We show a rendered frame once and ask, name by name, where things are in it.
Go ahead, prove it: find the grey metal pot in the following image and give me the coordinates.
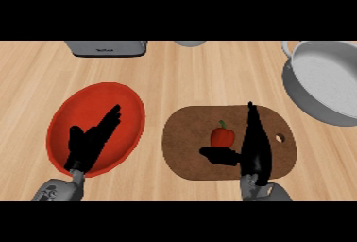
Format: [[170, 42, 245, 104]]
[[281, 41, 357, 128]]

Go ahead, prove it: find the small grey round object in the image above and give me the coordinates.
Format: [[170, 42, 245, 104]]
[[173, 41, 208, 48]]

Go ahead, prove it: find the brown wooden cutting board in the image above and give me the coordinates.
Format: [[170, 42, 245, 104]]
[[161, 105, 298, 182]]

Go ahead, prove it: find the red bell pepper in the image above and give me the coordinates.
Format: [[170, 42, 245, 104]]
[[210, 119, 238, 149]]

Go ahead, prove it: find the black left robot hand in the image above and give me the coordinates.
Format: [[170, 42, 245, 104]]
[[64, 103, 124, 174]]

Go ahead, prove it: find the red oval plate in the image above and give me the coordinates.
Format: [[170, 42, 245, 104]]
[[45, 81, 146, 179]]

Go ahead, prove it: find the grey toaster appliance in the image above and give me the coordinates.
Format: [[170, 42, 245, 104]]
[[64, 41, 149, 59]]

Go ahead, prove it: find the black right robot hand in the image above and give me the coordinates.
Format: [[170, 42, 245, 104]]
[[198, 100, 273, 187]]

